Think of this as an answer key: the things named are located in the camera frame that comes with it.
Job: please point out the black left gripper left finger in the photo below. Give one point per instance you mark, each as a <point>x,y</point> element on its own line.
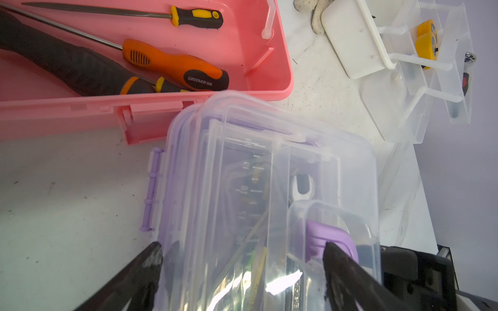
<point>134,287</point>

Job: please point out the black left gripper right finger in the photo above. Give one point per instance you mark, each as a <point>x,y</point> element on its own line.
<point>349,287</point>

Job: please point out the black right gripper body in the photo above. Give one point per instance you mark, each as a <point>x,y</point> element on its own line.
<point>424,281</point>

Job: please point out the purple toolbox with clear lid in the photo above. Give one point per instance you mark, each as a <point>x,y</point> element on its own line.
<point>221,212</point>

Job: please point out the silver combination wrench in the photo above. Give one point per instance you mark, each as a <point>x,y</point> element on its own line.
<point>302,187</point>

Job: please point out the white toolbox with clear lid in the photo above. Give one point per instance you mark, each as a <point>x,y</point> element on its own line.
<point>406,55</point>

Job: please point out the yellow black small screwdriver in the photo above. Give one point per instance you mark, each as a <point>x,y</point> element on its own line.
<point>200,18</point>

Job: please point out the beige work glove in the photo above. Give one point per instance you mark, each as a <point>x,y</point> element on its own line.
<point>317,7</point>

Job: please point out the orange handled screwdriver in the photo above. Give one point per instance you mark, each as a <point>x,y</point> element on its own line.
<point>191,72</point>

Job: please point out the black handled tool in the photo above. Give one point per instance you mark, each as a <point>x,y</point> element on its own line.
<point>83,70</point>

